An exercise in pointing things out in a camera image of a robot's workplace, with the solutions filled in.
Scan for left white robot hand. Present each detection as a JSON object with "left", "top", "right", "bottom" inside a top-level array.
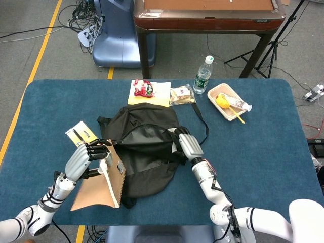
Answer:
[{"left": 65, "top": 138, "right": 113, "bottom": 182}]

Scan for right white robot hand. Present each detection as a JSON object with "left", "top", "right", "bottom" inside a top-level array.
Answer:
[{"left": 167, "top": 126, "right": 205, "bottom": 165}]

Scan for brown spiral notebook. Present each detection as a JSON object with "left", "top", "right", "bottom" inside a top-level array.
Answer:
[{"left": 70, "top": 138, "right": 127, "bottom": 212}]

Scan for black fabric backpack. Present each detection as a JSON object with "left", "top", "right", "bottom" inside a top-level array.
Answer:
[{"left": 97, "top": 102, "right": 210, "bottom": 209}]

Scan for bread in clear bag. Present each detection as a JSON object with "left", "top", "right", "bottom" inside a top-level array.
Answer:
[{"left": 169, "top": 84, "right": 197, "bottom": 106}]

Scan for razor on yellow blister card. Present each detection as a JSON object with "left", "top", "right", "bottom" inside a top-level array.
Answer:
[{"left": 65, "top": 120, "right": 99, "bottom": 149}]

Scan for beige plastic tray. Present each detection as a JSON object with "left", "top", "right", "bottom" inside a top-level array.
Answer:
[{"left": 207, "top": 83, "right": 250, "bottom": 122}]

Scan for yellow ball brush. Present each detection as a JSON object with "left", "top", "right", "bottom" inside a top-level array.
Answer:
[{"left": 215, "top": 95, "right": 246, "bottom": 125}]

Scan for pale yellow paper pad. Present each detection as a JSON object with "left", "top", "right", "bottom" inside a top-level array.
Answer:
[{"left": 127, "top": 80, "right": 172, "bottom": 108}]

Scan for blue table cloth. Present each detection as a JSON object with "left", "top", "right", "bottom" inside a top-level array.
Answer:
[{"left": 0, "top": 79, "right": 321, "bottom": 226}]

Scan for white toothpaste tube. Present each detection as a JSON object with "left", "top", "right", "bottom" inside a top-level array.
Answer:
[{"left": 219, "top": 92, "right": 253, "bottom": 112}]

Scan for clear plastic water bottle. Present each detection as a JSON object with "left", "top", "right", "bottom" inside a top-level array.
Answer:
[{"left": 193, "top": 55, "right": 215, "bottom": 95}]

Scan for red snack packet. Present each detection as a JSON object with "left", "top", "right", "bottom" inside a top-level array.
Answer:
[{"left": 133, "top": 79, "right": 155, "bottom": 98}]

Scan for blue grey robot torso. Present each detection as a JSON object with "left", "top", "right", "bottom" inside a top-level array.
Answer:
[{"left": 105, "top": 225, "right": 216, "bottom": 243}]

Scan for brown mahjong table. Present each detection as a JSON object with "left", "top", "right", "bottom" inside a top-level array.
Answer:
[{"left": 133, "top": 0, "right": 287, "bottom": 79}]

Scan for black floor box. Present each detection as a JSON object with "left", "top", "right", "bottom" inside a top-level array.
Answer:
[{"left": 306, "top": 138, "right": 324, "bottom": 158}]

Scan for white power strip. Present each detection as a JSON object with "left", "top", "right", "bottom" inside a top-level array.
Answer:
[
  {"left": 303, "top": 85, "right": 324, "bottom": 102},
  {"left": 77, "top": 27, "right": 96, "bottom": 48}
]

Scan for black tripod stand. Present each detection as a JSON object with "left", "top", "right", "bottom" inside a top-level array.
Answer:
[{"left": 224, "top": 0, "right": 306, "bottom": 79}]

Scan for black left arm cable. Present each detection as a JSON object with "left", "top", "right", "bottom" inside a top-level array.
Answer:
[{"left": 47, "top": 171, "right": 73, "bottom": 243}]

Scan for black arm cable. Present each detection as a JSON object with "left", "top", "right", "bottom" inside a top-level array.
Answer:
[
  {"left": 47, "top": 171, "right": 73, "bottom": 243},
  {"left": 211, "top": 177, "right": 242, "bottom": 243}
]

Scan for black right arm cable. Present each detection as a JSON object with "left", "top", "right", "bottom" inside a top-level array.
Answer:
[{"left": 211, "top": 177, "right": 242, "bottom": 243}]

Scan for red floor cable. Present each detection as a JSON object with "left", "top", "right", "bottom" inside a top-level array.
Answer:
[{"left": 301, "top": 122, "right": 324, "bottom": 133}]

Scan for tangled black floor cables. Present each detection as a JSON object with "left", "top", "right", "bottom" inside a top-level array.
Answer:
[{"left": 57, "top": 0, "right": 106, "bottom": 54}]

